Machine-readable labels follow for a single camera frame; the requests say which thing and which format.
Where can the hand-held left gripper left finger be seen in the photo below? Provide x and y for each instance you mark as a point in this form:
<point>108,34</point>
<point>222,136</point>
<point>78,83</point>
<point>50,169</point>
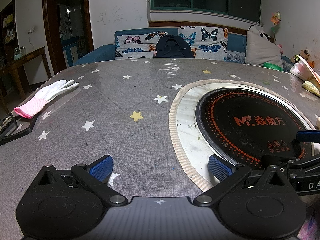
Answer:
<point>101,168</point>

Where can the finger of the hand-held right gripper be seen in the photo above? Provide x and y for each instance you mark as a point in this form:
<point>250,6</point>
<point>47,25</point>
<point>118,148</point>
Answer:
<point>275,159</point>
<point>308,136</point>

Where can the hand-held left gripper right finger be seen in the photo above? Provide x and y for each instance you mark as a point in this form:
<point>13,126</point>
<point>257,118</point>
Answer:
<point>220,168</point>

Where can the folded yellow-green blanket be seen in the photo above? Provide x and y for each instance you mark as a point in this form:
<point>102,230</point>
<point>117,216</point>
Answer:
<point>312,86</point>

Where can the round black induction cooker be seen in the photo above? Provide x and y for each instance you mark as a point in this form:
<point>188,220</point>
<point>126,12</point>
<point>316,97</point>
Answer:
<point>250,110</point>

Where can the white plastic bag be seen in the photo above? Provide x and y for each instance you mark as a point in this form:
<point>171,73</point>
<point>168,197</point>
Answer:
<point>301,71</point>

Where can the grey star-print tablecloth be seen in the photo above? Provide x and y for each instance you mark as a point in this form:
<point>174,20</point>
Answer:
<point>112,100</point>

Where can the green plastic item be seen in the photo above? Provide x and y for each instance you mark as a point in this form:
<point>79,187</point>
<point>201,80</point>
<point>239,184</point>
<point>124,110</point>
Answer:
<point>273,66</point>

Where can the teddy bear in yellow vest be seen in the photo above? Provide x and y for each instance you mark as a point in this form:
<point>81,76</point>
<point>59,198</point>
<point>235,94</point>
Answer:
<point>303,53</point>

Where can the black plastic holder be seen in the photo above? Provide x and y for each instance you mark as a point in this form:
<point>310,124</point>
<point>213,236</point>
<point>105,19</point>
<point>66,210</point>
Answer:
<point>25,129</point>

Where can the pink plush toy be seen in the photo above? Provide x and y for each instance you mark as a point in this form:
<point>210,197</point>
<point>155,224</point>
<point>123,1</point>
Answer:
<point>280,49</point>

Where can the white glove with pink cuff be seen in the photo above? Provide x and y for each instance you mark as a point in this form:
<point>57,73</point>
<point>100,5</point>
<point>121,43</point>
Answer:
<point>50,92</point>

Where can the grey pillow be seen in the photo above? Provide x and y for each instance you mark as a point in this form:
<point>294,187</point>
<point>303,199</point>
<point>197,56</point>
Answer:
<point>262,50</point>

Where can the panda plush toy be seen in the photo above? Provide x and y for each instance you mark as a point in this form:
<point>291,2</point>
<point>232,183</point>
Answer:
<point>265,33</point>

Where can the blue sofa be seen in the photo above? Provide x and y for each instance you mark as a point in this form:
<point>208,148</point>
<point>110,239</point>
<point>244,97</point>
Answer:
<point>105,51</point>

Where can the colourful paper flower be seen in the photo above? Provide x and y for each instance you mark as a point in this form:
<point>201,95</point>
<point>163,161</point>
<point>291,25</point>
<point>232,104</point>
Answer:
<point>275,17</point>

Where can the blue cabinet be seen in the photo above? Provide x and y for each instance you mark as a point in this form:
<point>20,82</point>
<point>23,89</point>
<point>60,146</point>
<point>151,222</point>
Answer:
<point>72,47</point>

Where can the butterfly cushion with orange butterflies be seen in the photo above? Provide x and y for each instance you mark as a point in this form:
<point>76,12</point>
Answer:
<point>135,42</point>

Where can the black backpack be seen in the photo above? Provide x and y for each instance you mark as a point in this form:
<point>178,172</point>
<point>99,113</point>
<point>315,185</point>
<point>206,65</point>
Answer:
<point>172,46</point>

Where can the butterfly cushion with blue butterflies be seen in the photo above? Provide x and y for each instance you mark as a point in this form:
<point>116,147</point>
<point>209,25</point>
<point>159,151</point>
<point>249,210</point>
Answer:
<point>212,37</point>

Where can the wooden side desk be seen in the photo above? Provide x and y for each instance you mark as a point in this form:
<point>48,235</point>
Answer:
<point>25,56</point>

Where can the glass jar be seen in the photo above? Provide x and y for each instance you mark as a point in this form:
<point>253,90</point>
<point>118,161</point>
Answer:
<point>17,53</point>

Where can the wooden shelf cabinet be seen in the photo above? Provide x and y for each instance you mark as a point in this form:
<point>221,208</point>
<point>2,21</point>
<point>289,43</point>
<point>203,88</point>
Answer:
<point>7,25</point>

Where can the wooden wall rail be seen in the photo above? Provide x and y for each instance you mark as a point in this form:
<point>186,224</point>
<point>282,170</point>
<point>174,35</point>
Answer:
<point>200,24</point>

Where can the white wall socket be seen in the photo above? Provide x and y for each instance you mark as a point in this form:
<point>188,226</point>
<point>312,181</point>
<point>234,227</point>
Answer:
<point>31,30</point>

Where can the dark wooden door frame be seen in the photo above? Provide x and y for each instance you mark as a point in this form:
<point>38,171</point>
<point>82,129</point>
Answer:
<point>47,17</point>

